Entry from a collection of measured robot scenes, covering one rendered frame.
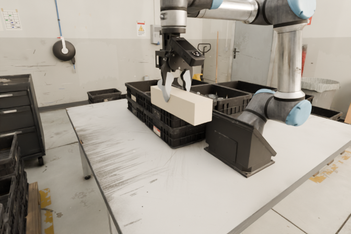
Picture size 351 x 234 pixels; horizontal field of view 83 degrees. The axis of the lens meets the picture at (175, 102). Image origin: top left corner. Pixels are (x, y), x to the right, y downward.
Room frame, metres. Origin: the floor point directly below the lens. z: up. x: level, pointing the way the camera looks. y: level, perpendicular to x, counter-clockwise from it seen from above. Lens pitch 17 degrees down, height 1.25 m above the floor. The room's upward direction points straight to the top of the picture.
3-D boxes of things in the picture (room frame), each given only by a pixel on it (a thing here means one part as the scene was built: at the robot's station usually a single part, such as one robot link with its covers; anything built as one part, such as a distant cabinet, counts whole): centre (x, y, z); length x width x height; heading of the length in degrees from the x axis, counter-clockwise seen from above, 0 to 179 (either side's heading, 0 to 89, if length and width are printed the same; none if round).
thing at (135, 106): (1.51, 0.19, 0.76); 0.40 x 0.30 x 0.12; 31
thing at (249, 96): (1.32, -0.27, 0.92); 0.40 x 0.30 x 0.02; 31
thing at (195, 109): (0.59, -0.01, 1.08); 0.24 x 0.06 x 0.06; 34
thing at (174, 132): (1.17, -0.01, 0.76); 0.40 x 0.30 x 0.12; 31
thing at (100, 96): (2.64, 0.98, 0.37); 0.40 x 0.30 x 0.45; 124
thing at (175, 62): (0.61, 0.01, 1.23); 0.09 x 0.08 x 0.12; 34
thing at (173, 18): (0.60, 0.01, 1.31); 0.08 x 0.08 x 0.05
